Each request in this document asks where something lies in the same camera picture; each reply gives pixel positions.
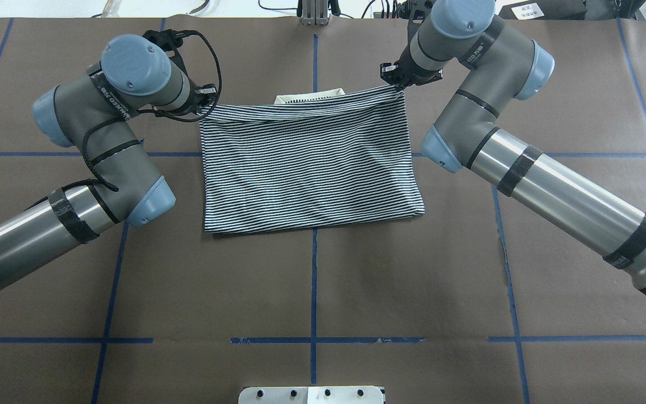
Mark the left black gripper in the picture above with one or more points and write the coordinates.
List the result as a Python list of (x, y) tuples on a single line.
[(197, 103)]

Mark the striped polo shirt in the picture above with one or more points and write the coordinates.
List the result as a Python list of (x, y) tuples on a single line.
[(319, 163)]

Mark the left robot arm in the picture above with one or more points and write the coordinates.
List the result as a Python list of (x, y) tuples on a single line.
[(135, 75)]

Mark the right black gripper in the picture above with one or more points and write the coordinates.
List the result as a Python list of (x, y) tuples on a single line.
[(405, 73)]

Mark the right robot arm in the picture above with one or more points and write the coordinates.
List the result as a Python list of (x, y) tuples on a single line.
[(504, 65)]

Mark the black box with label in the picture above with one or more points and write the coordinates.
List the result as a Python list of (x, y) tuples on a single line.
[(543, 10)]

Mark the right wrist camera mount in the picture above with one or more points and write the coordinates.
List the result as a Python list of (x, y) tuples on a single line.
[(414, 12)]

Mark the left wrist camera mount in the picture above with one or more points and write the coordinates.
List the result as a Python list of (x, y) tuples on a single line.
[(169, 41)]

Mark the white bracket plate with screws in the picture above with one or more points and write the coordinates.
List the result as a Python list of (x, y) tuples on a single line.
[(313, 394)]

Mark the aluminium frame post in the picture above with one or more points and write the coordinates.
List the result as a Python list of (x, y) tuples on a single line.
[(313, 12)]

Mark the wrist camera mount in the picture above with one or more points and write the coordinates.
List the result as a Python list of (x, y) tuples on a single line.
[(169, 41), (414, 12)]

